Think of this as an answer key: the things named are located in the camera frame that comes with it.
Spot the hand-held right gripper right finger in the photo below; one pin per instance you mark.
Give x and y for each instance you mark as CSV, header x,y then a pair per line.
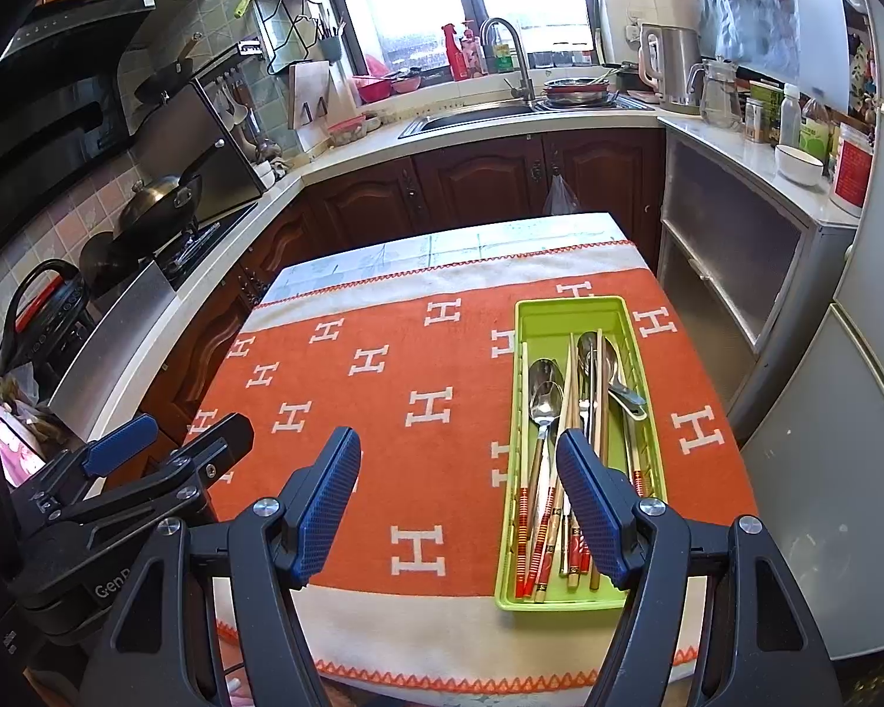
x,y
597,508

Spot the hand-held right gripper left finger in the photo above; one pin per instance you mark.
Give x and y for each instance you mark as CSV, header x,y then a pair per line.
x,y
328,508

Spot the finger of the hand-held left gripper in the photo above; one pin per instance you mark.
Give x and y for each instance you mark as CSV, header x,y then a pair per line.
x,y
221,434
118,442

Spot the white ceramic spoon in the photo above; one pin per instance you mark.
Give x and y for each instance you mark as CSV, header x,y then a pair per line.
x,y
630,405

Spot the large metal spoon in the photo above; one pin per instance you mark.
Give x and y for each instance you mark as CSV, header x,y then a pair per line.
x,y
545,375

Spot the deep metal soup spoon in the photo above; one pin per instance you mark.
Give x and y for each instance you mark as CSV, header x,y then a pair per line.
x,y
610,361

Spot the green plastic utensil tray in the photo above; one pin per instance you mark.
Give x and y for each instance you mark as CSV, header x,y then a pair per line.
x,y
545,324

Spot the orange patterned blanket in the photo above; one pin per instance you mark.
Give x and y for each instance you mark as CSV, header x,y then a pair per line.
x,y
412,471

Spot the stainless steel panel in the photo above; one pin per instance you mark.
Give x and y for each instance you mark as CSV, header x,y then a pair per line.
x,y
118,339

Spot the gas stove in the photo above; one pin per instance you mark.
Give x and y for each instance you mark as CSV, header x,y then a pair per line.
x,y
199,239

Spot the dark wok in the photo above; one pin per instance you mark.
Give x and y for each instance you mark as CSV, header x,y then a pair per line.
x,y
158,202

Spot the grey refrigerator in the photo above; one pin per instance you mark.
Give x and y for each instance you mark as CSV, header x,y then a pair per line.
x,y
840,420

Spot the grey frosted door cabinet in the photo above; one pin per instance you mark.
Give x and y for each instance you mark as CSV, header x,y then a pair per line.
x,y
722,236

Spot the hanging plastic bag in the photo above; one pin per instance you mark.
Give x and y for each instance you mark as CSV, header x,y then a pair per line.
x,y
560,199

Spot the black range hood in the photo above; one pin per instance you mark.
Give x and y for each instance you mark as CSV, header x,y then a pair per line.
x,y
37,132

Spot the red lidded food container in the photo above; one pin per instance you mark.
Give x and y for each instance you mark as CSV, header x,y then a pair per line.
x,y
346,132

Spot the pale cutting board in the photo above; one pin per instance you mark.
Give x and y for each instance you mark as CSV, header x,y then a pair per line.
x,y
306,85

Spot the dark wooden base cabinets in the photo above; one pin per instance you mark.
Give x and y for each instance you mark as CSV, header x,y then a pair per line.
x,y
471,169

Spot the black frying pan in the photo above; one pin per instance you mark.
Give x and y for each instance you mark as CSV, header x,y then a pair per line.
x,y
160,77

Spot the pink bowl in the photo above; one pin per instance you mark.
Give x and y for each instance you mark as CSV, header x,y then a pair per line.
x,y
374,90

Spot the white bowl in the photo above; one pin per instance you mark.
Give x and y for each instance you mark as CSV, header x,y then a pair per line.
x,y
798,166

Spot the grey utensil holder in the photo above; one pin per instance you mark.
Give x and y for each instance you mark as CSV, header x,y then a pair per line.
x,y
329,48

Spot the steel kitchen sink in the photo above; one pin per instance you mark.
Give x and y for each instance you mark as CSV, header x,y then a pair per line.
x,y
471,120

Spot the stack of dishes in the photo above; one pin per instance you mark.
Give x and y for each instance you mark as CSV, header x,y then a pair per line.
x,y
578,94

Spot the red labelled container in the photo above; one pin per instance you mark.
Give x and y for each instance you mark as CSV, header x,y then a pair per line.
x,y
851,173

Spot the glass pitcher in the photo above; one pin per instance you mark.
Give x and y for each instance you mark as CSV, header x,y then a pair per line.
x,y
722,99

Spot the green labelled jar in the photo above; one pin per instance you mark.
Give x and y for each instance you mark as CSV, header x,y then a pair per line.
x,y
765,114

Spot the green labelled bottle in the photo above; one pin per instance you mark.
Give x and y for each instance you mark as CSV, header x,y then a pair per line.
x,y
814,136

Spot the white plastic bottle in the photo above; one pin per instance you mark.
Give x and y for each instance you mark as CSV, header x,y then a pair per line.
x,y
790,118

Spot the red spray bottle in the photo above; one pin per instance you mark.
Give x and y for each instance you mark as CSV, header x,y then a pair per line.
x,y
458,59

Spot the steel kitchen faucet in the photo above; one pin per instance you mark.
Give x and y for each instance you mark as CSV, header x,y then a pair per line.
x,y
524,66

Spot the steel electric kettle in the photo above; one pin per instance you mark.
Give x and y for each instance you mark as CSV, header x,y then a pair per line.
x,y
678,66

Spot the pink bottle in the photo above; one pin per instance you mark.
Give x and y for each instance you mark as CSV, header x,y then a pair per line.
x,y
474,55

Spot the green dish soap bottle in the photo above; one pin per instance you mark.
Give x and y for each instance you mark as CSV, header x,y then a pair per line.
x,y
502,55

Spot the wall poster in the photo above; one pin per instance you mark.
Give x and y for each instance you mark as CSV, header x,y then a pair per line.
x,y
751,7

